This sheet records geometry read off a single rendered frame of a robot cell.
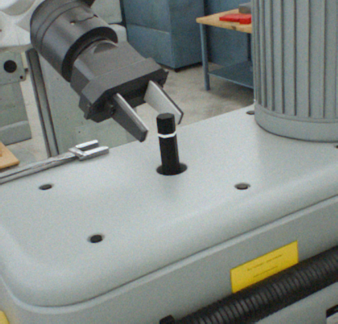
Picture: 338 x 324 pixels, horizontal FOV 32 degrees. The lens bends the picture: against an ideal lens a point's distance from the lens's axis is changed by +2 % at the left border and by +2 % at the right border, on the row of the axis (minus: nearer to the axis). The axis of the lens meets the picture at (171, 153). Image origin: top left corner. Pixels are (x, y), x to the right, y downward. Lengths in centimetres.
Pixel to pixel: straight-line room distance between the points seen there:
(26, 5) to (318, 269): 46
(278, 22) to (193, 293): 32
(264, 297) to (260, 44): 31
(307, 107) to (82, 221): 30
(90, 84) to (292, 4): 24
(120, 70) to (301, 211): 26
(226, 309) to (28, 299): 19
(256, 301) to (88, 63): 33
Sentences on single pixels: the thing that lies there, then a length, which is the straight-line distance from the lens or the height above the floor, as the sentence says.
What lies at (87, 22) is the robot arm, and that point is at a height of 205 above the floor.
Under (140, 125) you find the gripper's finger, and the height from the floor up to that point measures 195.
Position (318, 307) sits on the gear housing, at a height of 171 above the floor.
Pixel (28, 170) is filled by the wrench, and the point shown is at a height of 190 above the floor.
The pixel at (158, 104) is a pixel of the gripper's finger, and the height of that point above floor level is 195.
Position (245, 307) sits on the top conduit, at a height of 180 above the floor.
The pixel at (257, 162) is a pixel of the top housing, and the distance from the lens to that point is 68.
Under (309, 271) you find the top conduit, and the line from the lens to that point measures 65.
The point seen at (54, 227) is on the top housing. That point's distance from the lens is 60.
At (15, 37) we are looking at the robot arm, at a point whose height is 202.
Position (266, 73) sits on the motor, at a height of 197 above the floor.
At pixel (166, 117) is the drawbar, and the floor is 196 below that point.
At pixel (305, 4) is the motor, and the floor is 206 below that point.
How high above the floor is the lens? 218
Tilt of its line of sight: 23 degrees down
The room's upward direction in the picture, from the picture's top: 6 degrees counter-clockwise
